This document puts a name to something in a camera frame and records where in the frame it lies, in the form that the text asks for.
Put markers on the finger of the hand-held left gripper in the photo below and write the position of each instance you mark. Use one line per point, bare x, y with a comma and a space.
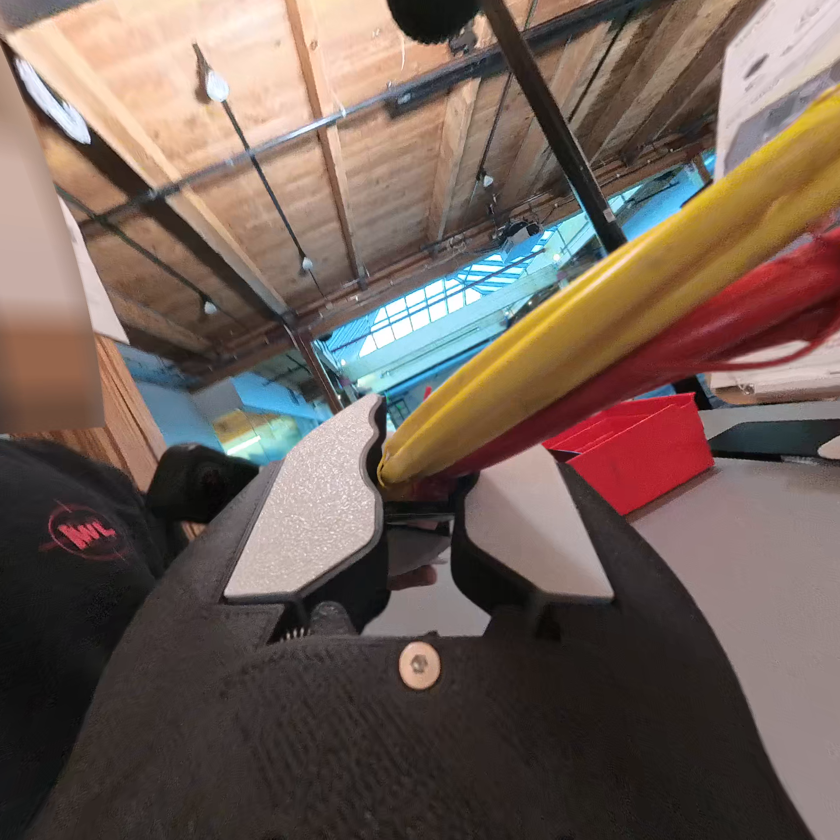
417, 548

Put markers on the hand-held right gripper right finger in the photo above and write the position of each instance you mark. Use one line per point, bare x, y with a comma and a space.
531, 525

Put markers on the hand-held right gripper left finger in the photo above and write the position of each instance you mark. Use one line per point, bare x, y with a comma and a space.
308, 518

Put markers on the person's left hand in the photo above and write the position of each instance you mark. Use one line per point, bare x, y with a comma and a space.
413, 579

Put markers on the red plastic bin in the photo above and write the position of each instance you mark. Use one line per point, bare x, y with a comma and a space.
643, 446

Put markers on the person's black sweatshirt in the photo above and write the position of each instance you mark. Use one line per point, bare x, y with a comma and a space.
65, 623

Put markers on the black flat pad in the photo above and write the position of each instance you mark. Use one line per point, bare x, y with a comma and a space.
768, 433

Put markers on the white stand base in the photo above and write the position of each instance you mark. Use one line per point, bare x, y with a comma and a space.
832, 449

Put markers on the black pole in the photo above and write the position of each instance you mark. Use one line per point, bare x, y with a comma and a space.
558, 131

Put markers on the black round knob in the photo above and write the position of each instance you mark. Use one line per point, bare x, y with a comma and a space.
433, 16

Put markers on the printed instruction sheet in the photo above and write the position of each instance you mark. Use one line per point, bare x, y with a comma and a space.
774, 65

